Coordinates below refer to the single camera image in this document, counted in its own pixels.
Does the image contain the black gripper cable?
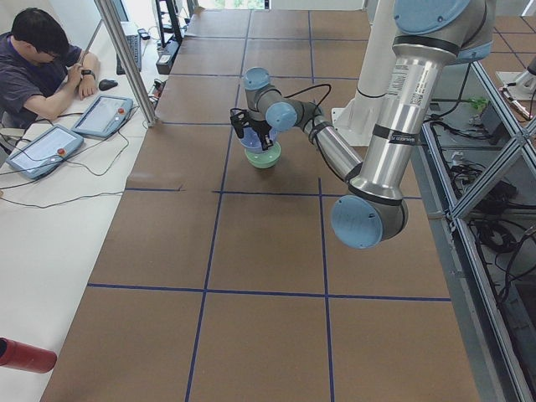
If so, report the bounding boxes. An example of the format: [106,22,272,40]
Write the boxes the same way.
[229,83,369,181]

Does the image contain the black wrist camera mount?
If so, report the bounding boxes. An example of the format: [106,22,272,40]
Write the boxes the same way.
[229,107,251,139]

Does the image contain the near blue teach pendant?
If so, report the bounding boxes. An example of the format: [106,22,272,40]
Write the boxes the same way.
[7,125,84,179]

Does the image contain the blue teach pendant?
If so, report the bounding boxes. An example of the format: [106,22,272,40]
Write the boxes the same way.
[7,125,84,179]
[72,95,133,139]

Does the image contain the black keyboard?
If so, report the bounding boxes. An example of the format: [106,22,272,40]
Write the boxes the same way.
[116,33,143,76]

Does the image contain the green bowl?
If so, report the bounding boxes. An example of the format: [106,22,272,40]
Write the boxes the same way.
[245,142,281,169]

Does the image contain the black computer mouse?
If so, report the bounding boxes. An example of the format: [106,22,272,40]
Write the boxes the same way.
[98,79,118,91]

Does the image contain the blue bowl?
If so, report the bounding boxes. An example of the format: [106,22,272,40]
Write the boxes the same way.
[239,128,279,153]

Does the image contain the far blue teach pendant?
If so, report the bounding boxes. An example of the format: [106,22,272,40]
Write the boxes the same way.
[72,95,133,139]

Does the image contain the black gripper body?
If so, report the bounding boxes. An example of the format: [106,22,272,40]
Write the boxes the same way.
[248,110,271,137]

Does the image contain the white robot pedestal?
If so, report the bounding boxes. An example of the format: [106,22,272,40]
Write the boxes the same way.
[332,0,397,147]

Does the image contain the red cylinder bottle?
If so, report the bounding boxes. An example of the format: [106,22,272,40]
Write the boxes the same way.
[1,338,57,374]

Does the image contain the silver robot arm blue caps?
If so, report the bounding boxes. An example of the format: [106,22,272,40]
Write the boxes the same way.
[231,1,496,249]

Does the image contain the seated person dark shirt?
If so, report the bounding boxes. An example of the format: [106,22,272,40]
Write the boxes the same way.
[1,8,100,129]

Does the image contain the aluminium frame post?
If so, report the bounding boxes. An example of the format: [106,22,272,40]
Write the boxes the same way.
[94,0,157,127]

